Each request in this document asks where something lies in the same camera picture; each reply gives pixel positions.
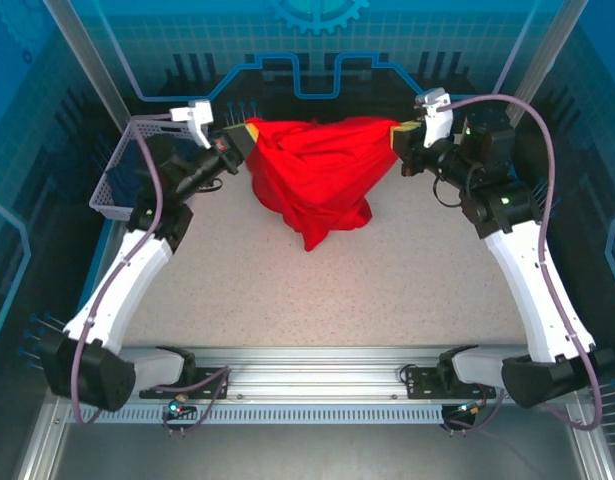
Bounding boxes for aluminium frame post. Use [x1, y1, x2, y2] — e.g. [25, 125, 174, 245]
[490, 0, 588, 154]
[42, 0, 147, 154]

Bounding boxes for grey metal lower panel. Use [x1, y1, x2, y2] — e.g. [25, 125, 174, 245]
[51, 423, 591, 480]

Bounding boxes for aluminium mounting rail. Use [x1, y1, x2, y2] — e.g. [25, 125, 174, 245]
[51, 344, 586, 407]

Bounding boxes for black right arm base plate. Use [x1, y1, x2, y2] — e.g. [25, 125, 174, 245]
[405, 367, 497, 400]

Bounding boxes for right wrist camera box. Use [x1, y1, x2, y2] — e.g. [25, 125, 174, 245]
[414, 87, 454, 149]

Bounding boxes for blue table edge strip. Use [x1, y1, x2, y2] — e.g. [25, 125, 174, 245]
[69, 219, 116, 334]

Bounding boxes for lavender plastic basket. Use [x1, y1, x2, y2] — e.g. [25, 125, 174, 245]
[89, 113, 211, 222]

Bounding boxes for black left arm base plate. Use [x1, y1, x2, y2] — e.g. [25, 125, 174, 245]
[139, 366, 232, 400]

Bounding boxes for aluminium frame side rail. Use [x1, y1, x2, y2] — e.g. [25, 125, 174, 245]
[14, 397, 71, 480]
[566, 394, 615, 480]

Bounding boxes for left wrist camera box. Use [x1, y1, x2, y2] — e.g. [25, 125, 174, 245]
[169, 99, 214, 150]

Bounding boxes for slotted grey cable duct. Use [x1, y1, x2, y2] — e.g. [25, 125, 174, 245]
[66, 404, 446, 426]

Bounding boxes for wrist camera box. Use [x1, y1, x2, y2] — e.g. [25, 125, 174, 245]
[414, 87, 454, 149]
[169, 99, 214, 150]

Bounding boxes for red t-shirt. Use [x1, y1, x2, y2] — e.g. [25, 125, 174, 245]
[242, 115, 403, 252]

